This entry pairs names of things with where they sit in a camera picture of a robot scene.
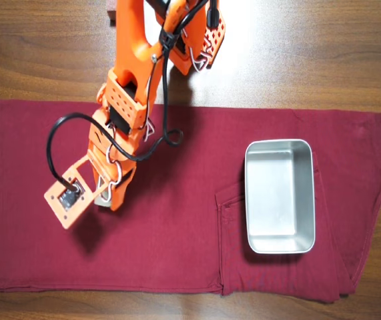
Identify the dark red cloth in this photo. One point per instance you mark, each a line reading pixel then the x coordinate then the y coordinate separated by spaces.
pixel 177 240

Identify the rectangular metal tray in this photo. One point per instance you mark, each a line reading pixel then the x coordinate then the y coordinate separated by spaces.
pixel 278 203

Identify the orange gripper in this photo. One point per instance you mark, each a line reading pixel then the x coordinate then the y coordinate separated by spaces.
pixel 122 190

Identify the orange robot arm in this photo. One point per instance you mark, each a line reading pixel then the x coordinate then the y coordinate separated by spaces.
pixel 130 40

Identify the beige speckled cube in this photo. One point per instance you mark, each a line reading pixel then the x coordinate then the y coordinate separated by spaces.
pixel 102 204

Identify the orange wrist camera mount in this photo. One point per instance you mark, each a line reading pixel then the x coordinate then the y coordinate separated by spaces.
pixel 60 213

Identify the reddish brown block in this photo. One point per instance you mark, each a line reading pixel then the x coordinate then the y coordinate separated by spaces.
pixel 111 16

